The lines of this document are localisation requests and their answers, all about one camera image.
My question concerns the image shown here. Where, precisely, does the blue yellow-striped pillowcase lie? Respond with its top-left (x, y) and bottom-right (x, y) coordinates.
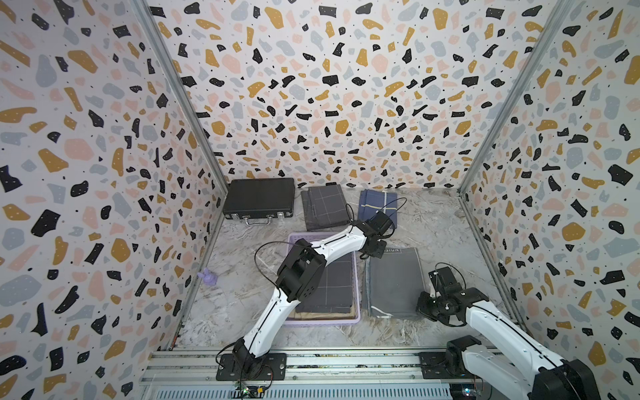
top-left (358, 189), bottom-right (398, 227)

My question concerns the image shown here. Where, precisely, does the grey Passion pillowcase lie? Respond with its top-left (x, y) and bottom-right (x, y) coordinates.
top-left (364, 248), bottom-right (425, 320)

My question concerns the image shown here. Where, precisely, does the dark grey gridded pillowcase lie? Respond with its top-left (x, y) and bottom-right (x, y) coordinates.
top-left (295, 253), bottom-right (354, 313)

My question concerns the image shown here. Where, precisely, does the grey cream tan pillowcase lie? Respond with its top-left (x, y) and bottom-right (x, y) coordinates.
top-left (288, 311), bottom-right (359, 322)

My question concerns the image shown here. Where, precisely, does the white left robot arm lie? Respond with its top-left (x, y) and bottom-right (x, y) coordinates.
top-left (218, 211), bottom-right (395, 383)

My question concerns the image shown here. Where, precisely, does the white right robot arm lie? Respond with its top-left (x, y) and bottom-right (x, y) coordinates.
top-left (417, 264), bottom-right (601, 399)

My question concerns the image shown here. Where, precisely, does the dark grey checked folded sheet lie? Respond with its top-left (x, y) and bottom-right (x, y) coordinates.
top-left (301, 185), bottom-right (350, 231)

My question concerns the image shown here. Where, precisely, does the black hard carrying case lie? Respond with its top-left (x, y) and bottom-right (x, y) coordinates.
top-left (223, 178), bottom-right (296, 226)

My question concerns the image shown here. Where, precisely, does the small purple toy figure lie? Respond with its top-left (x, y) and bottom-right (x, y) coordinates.
top-left (197, 268), bottom-right (218, 287)

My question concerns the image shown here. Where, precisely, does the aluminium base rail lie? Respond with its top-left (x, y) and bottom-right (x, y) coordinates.
top-left (138, 348), bottom-right (522, 399)

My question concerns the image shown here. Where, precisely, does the right aluminium corner post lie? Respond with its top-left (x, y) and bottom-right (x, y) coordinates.
top-left (457, 0), bottom-right (576, 196)

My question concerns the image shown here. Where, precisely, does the aluminium corner post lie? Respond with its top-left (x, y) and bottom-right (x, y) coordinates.
top-left (457, 0), bottom-right (576, 196)
top-left (130, 0), bottom-right (228, 197)

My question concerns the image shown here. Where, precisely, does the left aluminium corner post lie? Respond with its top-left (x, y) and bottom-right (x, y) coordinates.
top-left (130, 0), bottom-right (228, 197)

